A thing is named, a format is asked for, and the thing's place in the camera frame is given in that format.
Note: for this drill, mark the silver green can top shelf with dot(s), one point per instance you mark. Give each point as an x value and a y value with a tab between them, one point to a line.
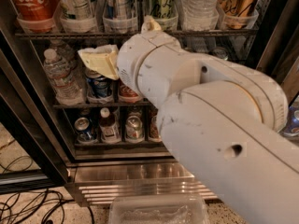
78	16

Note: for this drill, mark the water bottle middle shelf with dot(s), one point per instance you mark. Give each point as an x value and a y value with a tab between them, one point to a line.
62	79

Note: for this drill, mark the blue can bottom shelf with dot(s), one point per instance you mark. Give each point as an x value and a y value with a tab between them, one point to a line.
85	130

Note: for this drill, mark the red coca-cola can front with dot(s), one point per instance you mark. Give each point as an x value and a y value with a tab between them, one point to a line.
125	94

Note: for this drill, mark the green lacroix can top shelf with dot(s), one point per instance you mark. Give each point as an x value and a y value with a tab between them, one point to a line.
164	12

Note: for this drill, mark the silver blue redbull can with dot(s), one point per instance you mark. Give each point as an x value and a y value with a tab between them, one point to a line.
120	16

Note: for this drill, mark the green can behind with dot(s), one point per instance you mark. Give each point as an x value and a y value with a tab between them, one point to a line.
220	52

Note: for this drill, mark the clear plastic bin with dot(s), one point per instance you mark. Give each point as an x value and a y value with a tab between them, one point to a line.
159	209

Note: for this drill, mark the silver can bottom shelf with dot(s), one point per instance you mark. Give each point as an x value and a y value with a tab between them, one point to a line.
134	129

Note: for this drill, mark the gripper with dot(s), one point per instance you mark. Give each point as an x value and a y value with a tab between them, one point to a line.
135	60

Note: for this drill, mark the blue pepsi can front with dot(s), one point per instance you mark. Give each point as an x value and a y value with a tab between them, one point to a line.
99	88

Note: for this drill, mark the brown tea bottle bottom shelf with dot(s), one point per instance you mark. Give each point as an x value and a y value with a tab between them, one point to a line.
109	126

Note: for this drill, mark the clear water bottle top shelf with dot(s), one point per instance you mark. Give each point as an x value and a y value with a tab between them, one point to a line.
200	15

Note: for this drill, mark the gold can top shelf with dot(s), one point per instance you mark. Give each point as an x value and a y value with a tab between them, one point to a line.
237	14

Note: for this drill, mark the bronze can bottom shelf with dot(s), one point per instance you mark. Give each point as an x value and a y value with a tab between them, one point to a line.
153	130

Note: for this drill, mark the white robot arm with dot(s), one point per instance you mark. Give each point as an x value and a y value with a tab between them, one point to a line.
220	120

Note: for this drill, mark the stainless steel fridge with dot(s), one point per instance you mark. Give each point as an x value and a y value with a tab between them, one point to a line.
94	174

